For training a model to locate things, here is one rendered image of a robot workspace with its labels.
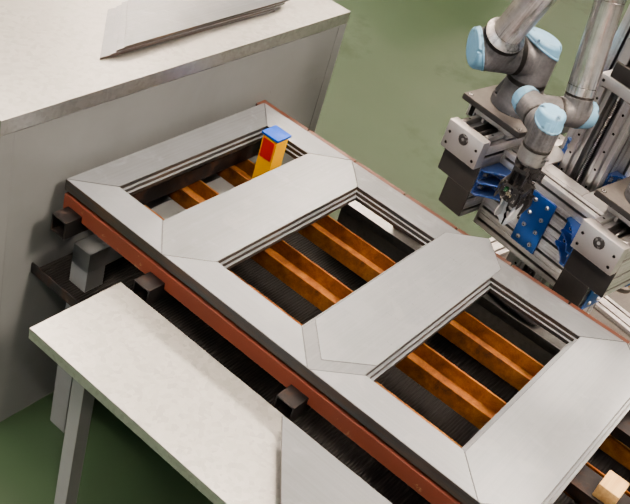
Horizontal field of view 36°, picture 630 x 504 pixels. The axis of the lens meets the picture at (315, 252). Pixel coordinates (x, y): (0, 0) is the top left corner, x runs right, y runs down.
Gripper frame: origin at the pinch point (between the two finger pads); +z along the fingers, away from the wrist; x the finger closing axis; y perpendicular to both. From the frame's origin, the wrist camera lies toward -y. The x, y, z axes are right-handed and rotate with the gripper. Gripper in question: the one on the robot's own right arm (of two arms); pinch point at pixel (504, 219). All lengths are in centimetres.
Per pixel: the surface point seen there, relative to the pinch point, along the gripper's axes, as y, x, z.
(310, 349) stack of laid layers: 78, -6, 5
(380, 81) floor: -194, -142, 91
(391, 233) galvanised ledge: 3.6, -27.5, 22.2
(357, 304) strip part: 57, -8, 5
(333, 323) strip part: 67, -7, 5
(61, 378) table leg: 81, -73, 70
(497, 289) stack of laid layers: 18.8, 11.1, 7.0
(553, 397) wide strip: 44, 39, 5
